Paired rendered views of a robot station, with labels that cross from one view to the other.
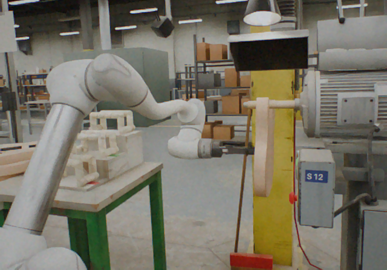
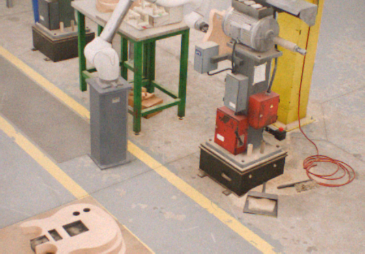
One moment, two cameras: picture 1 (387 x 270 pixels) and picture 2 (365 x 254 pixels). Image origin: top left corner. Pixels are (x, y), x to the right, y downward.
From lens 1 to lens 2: 441 cm
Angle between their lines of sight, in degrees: 36
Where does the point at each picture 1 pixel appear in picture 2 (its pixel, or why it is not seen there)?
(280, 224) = (283, 92)
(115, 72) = not seen: outside the picture
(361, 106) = (235, 30)
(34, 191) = (109, 28)
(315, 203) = (197, 62)
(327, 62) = (234, 4)
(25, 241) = (104, 43)
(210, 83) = not seen: outside the picture
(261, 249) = not seen: hidden behind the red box
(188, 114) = (195, 4)
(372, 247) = (227, 90)
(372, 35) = not seen: outside the picture
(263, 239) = not seen: hidden behind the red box
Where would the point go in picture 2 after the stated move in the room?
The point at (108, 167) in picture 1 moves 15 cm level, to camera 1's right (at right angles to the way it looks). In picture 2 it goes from (154, 21) to (169, 25)
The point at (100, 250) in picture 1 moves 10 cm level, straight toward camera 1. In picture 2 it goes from (137, 58) to (133, 63)
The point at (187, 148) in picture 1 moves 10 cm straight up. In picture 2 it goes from (189, 23) to (190, 11)
